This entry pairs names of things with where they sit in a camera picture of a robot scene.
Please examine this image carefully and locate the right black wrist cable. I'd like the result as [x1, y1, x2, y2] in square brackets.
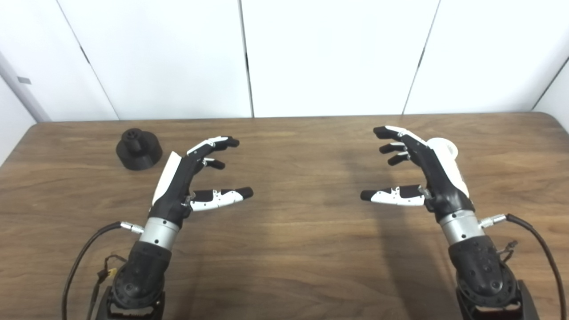
[478, 213, 569, 320]

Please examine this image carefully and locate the thin wire bundle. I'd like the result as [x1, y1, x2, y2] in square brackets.
[89, 254, 129, 320]
[497, 240, 519, 264]

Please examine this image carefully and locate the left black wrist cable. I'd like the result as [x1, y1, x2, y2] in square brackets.
[61, 221, 145, 320]

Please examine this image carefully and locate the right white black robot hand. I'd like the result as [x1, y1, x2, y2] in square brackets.
[360, 125, 486, 246]

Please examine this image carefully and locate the white plastic ring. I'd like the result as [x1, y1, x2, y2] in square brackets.
[426, 137, 459, 161]

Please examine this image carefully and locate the round black plastic part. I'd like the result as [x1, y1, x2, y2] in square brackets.
[116, 128, 162, 171]

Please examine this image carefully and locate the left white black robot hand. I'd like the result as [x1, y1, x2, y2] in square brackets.
[139, 136, 254, 251]

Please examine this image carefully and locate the right thin wire bundle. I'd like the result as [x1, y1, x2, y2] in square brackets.
[497, 240, 519, 264]

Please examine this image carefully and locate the left thin wire bundle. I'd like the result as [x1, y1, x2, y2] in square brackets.
[89, 254, 129, 320]

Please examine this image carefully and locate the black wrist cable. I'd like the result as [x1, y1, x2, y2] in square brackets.
[61, 221, 145, 320]
[478, 213, 569, 320]

